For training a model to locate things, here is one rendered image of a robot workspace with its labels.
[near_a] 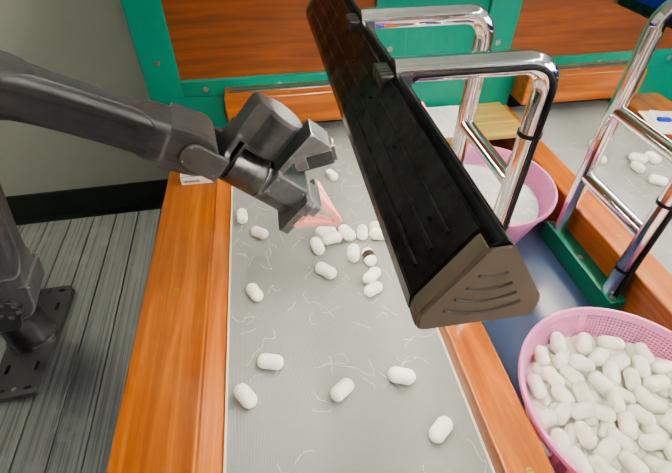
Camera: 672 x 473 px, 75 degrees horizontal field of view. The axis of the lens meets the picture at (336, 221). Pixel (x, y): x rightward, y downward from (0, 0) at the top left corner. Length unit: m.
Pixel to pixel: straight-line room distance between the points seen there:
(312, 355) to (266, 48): 0.65
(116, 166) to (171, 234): 1.32
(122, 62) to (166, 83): 0.83
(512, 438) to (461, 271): 0.35
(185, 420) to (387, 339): 0.28
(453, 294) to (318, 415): 0.35
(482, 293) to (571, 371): 0.42
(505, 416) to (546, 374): 0.11
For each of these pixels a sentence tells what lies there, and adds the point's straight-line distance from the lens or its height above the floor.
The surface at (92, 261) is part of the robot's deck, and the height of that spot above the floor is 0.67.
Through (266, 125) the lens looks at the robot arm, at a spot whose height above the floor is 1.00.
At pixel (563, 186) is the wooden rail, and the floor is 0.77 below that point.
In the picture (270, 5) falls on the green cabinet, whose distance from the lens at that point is 0.97.
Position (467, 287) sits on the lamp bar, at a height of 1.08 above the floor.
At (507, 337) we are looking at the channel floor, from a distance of 0.76.
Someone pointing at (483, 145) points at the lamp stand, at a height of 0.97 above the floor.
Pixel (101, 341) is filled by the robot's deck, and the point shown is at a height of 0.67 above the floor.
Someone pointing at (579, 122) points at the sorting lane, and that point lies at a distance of 1.25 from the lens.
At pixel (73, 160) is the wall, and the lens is 2.11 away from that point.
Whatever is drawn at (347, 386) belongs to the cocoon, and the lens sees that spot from 0.58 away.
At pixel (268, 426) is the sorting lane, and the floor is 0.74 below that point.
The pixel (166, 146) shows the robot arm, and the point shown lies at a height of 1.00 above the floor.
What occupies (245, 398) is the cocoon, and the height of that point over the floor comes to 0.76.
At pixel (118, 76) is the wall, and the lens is 1.88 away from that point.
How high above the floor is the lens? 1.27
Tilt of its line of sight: 42 degrees down
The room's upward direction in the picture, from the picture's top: straight up
